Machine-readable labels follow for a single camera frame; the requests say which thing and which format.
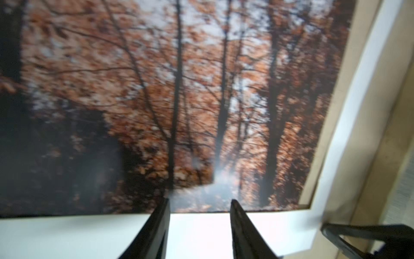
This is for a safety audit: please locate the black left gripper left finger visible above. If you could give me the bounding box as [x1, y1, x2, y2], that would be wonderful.
[119, 199, 170, 259]

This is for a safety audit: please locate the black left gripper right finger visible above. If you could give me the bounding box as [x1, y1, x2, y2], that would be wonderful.
[230, 199, 278, 259]

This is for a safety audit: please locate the white photo mat board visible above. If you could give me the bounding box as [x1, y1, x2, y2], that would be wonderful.
[1, 1, 402, 259]

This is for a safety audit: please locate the autumn forest photo print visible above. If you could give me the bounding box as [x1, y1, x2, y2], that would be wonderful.
[1, 1, 356, 218]

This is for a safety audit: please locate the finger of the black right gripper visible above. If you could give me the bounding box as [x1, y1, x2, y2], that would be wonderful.
[321, 223, 414, 259]

